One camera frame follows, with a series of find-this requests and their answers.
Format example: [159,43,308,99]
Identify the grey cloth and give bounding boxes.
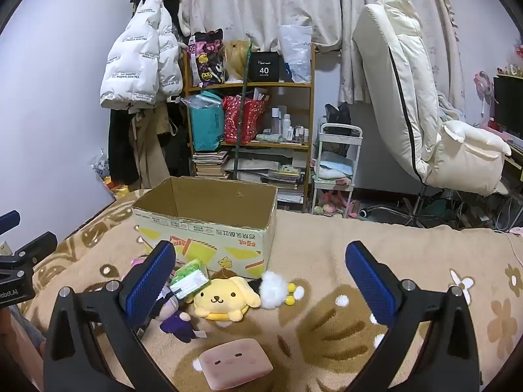
[438,90,466,124]

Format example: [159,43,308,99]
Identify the black monitor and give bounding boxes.
[492,74,523,143]

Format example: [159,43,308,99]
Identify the purple doll plush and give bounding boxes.
[157,269,209,344]

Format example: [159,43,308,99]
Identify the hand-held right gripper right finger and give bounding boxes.
[344,241,483,392]

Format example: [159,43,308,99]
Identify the tangle of cables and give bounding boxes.
[443,188,523,231]

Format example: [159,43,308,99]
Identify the wooden shelf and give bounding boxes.
[182,43,316,213]

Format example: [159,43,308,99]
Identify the black hanging coat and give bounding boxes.
[108,106,140,186]

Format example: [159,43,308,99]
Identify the pink desk fan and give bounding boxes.
[474,71,497,119]

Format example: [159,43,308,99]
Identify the white translucent plastic bag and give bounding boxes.
[279,24,313,83]

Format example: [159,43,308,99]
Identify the clear plastic bag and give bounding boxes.
[182,92,223,110]

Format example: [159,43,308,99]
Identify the white and black fluffy plush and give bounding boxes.
[248,270,305,310]

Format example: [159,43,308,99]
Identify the brown flower pattern blanket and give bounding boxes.
[25,190,523,392]

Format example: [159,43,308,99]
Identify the light blue folded cloth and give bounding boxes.
[319,151,354,180]

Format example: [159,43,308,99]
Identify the pink toys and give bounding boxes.
[316,190,357,217]

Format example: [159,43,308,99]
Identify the black fluffy garment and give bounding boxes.
[131,0,184,38]

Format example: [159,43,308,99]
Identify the printed cardboard box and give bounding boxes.
[131,175,278,279]

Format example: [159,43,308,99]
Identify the beige hanging trousers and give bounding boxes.
[128,102,172,190]

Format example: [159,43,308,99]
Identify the pile of booklets and papers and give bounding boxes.
[229,147,307,203]

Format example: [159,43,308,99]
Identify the plastic bag with panda toy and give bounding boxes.
[91,153,111,180]

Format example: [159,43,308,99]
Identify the group of small cosmetic bottles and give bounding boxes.
[271,106,311,143]

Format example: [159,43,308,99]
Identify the black box with white print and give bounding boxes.
[248,50,282,83]

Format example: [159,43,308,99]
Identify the stack of old books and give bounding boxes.
[192,151,229,179]

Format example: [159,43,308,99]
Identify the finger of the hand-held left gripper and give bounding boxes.
[0,231,58,270]
[0,210,21,235]

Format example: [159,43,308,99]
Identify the green tissue pack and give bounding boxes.
[169,259,210,300]

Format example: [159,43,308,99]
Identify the white trolley cart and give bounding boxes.
[311,122,363,219]

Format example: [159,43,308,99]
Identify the green pole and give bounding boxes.
[233,33,257,180]

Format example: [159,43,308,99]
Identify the yellow dog plush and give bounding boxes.
[193,269,262,322]

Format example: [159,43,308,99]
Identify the red patterned bag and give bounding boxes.
[223,95,268,145]

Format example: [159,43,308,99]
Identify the white puffer jacket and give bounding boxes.
[100,0,184,111]

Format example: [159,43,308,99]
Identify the black cartoon print bag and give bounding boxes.
[189,28,229,88]

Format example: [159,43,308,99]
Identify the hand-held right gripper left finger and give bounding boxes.
[43,240,180,392]

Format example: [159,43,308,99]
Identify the pink square plush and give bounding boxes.
[198,338,274,390]

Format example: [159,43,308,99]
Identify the white mattress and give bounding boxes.
[352,0,512,227]

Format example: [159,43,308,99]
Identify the blonde wig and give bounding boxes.
[224,40,250,84]

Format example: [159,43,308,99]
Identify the teal bag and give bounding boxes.
[189,94,225,152]

